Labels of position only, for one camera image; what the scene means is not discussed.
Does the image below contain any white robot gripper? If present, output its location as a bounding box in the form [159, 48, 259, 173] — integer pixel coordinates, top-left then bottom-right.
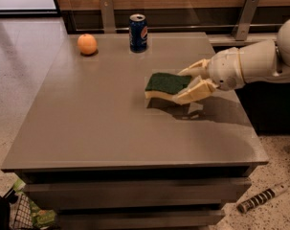
[172, 47, 245, 104]

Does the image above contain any green and yellow sponge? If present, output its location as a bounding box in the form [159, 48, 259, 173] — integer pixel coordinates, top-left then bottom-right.
[145, 73, 191, 100]

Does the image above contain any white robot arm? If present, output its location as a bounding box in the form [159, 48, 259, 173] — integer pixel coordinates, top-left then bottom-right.
[172, 19, 290, 104]

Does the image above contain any blue pepsi can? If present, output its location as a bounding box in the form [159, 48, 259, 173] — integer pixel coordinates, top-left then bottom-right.
[129, 13, 147, 53]

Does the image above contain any orange fruit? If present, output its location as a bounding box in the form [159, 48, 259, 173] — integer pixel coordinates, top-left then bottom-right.
[78, 34, 98, 55]

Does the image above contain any white power strip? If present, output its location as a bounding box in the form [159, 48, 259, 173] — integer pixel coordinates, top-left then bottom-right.
[236, 184, 289, 214]

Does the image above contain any grey upper drawer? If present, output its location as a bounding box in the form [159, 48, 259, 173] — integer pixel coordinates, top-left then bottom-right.
[24, 177, 251, 210]

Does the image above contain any grey drawer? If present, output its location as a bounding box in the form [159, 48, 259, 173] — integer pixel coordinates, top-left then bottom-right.
[58, 210, 225, 230]
[24, 177, 251, 210]

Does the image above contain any grey lower drawer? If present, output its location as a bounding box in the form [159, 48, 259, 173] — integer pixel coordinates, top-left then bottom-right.
[58, 210, 225, 230]

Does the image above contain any green chip bag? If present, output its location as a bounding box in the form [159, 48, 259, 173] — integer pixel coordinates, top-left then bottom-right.
[12, 179, 56, 230]

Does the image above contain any right metal bracket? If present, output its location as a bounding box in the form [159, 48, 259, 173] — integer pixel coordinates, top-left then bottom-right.
[232, 0, 259, 41]

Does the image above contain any metal bracket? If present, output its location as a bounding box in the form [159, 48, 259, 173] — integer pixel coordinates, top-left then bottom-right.
[232, 0, 259, 41]
[100, 0, 116, 34]

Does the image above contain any metal rail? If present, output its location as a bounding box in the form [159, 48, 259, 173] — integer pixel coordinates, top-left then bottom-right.
[115, 23, 284, 33]

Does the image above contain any left metal bracket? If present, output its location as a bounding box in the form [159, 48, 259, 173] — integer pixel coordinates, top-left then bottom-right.
[100, 0, 116, 34]

